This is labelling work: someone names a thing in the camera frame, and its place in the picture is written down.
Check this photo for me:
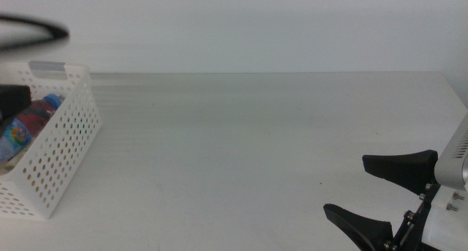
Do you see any red soda can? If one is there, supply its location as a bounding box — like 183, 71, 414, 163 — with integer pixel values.
16, 99, 56, 138

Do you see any clear water bottle blue cap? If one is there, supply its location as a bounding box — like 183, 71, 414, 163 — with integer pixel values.
0, 93, 65, 163

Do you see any white perforated plastic basket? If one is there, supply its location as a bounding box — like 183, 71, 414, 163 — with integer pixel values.
0, 61, 102, 220

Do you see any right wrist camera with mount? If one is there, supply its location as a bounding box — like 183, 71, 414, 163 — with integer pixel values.
420, 111, 468, 251

